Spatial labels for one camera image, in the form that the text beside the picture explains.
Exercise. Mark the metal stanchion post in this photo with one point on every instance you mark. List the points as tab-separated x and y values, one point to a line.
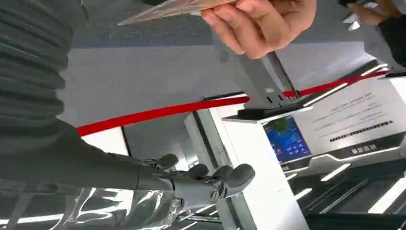
282	74

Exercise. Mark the white exhibition counter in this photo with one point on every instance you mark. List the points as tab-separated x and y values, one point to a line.
253	165

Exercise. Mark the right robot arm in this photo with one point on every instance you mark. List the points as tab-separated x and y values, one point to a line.
31	63

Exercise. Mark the red barrier belt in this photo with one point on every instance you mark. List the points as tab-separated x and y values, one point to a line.
158	112

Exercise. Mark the person's hand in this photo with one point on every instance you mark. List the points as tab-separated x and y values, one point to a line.
371	12
263	25

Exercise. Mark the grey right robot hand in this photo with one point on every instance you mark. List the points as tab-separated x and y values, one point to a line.
95	168

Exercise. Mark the blue display screen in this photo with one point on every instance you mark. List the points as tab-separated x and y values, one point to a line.
287	139

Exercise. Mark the grey standing sign panel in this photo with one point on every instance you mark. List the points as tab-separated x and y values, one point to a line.
253	82

